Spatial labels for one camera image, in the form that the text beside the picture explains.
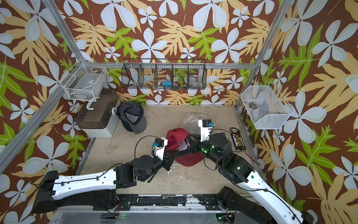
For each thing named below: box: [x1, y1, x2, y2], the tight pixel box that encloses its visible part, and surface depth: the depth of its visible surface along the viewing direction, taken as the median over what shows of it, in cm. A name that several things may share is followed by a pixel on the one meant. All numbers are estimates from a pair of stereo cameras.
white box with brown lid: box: [74, 88, 120, 138], surface depth 95 cm
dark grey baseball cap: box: [119, 101, 147, 134], surface depth 109 cm
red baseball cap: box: [164, 127, 205, 167], surface depth 72 cm
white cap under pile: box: [181, 112, 207, 136], surface depth 103 cm
